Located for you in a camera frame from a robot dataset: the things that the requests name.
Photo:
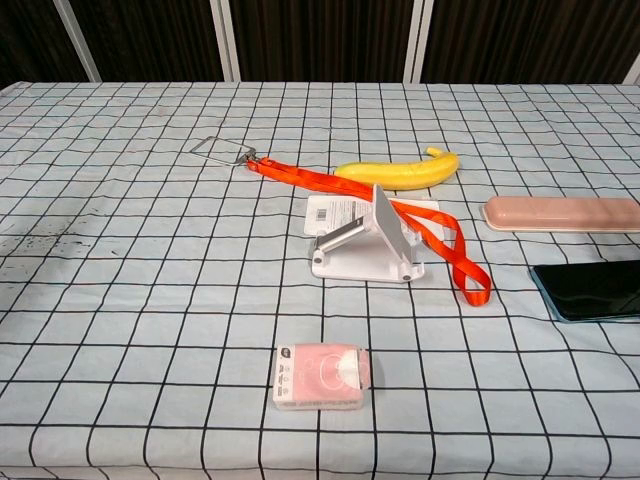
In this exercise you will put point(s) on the pink oblong case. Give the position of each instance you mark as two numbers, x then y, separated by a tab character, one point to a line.
560	214

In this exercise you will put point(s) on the white partition post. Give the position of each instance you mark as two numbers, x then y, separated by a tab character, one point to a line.
419	40
225	40
80	45
634	75

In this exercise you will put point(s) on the yellow banana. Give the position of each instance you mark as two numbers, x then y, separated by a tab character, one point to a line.
395	175

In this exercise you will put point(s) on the pink tissue pack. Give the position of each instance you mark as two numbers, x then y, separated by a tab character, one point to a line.
315	375

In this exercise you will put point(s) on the white folding phone stand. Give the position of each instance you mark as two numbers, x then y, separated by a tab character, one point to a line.
350	265

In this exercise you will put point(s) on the checked white tablecloth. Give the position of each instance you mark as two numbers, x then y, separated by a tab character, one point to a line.
150	300

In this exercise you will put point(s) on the dark smartphone with blue edge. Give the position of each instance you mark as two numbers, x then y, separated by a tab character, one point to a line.
590	290

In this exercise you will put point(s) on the clear badge holder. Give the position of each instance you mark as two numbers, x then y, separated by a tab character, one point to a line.
200	148

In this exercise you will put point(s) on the white barcode packaging card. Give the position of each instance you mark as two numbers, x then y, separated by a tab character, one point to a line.
325	212

